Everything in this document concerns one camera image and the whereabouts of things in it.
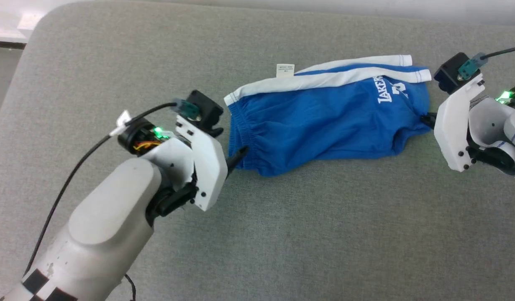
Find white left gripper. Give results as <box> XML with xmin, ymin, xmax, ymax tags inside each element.
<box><xmin>175</xmin><ymin>115</ymin><xmax>250</xmax><ymax>212</ymax></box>

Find blue and white basketball shorts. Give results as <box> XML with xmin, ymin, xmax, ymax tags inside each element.
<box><xmin>223</xmin><ymin>54</ymin><xmax>433</xmax><ymax>177</ymax></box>

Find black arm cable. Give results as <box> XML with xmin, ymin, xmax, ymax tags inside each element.
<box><xmin>457</xmin><ymin>44</ymin><xmax>515</xmax><ymax>81</ymax></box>
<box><xmin>23</xmin><ymin>98</ymin><xmax>200</xmax><ymax>277</ymax></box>

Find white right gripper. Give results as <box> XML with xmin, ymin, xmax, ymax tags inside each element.
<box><xmin>420</xmin><ymin>74</ymin><xmax>486</xmax><ymax>172</ymax></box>

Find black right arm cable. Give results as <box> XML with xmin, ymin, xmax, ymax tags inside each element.
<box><xmin>457</xmin><ymin>44</ymin><xmax>515</xmax><ymax>81</ymax></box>

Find grey fabric sofa cushion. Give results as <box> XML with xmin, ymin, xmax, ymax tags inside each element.
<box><xmin>0</xmin><ymin>0</ymin><xmax>515</xmax><ymax>301</ymax></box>

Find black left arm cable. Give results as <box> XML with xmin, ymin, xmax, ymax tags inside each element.
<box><xmin>23</xmin><ymin>98</ymin><xmax>200</xmax><ymax>277</ymax></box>

